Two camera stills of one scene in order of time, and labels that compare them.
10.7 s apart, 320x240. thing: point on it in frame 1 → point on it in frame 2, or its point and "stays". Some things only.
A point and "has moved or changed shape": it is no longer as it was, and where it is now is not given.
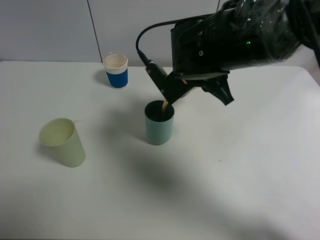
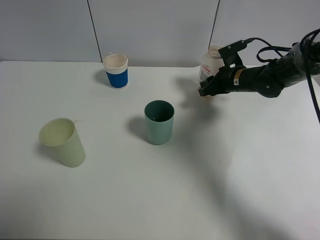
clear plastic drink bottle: [187, 93] has moved or changed shape
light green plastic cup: [61, 135] stays
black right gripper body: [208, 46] → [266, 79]
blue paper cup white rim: [116, 68] stays
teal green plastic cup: [159, 122] stays
